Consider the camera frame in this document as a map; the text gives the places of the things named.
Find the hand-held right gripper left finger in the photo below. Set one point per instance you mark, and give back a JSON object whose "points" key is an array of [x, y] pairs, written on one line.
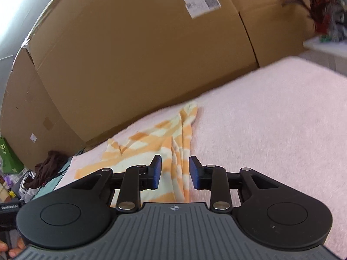
{"points": [[156, 172]]}

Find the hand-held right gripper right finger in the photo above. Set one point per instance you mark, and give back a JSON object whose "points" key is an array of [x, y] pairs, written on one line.
{"points": [[195, 173]]}

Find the orange and white striped sweater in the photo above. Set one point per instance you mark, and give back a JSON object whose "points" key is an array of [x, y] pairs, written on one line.
{"points": [[151, 140]]}

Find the person's left hand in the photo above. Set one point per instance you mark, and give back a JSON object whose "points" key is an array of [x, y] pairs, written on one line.
{"points": [[16, 247]]}

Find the black and white striped cloth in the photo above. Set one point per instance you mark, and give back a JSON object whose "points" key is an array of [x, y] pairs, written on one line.
{"points": [[28, 187]]}

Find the green package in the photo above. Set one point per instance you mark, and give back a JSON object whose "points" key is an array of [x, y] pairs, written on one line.
{"points": [[9, 157]]}

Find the teal blanket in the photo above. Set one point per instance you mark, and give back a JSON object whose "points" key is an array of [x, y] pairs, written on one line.
{"points": [[58, 180]]}

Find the dark brown garment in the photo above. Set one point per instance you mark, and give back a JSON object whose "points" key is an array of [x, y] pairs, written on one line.
{"points": [[50, 165]]}

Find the small white shipping label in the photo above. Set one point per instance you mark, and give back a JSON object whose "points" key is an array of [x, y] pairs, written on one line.
{"points": [[33, 137]]}

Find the pink fleece blanket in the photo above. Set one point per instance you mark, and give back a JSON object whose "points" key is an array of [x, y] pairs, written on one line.
{"points": [[271, 113]]}

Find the cardboard panel with small label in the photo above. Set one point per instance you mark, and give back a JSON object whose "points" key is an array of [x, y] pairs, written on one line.
{"points": [[32, 108]]}

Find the cardboard panel with large label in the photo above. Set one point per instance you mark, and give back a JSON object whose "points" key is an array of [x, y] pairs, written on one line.
{"points": [[135, 59]]}

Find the plain cardboard panel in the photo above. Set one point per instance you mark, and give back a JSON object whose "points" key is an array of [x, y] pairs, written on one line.
{"points": [[271, 32]]}

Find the white cabinet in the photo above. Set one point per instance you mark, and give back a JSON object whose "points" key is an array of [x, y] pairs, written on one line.
{"points": [[325, 51]]}

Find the red leafed potted plant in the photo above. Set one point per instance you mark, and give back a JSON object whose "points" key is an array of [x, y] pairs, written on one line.
{"points": [[322, 5]]}

